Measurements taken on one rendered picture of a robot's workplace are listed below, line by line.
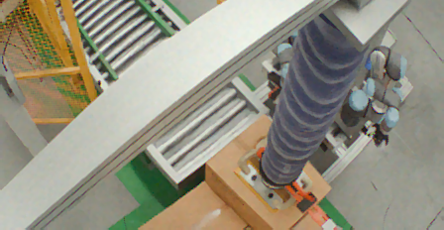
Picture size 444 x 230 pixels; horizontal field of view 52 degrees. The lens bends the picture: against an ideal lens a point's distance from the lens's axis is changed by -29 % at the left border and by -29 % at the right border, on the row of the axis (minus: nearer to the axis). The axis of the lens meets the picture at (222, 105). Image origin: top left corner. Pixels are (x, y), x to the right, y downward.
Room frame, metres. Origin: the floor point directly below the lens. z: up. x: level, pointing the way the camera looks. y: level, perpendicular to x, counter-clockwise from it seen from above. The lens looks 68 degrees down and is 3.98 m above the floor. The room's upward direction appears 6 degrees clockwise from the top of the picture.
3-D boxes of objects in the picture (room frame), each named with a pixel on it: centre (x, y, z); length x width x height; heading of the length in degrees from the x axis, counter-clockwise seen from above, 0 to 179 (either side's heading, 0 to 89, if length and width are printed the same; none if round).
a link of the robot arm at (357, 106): (1.20, -0.73, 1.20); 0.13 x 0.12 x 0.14; 72
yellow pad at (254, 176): (0.78, -0.24, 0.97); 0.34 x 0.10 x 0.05; 45
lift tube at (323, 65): (0.84, -0.31, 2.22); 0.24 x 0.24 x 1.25
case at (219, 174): (0.85, -0.30, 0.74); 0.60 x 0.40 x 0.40; 47
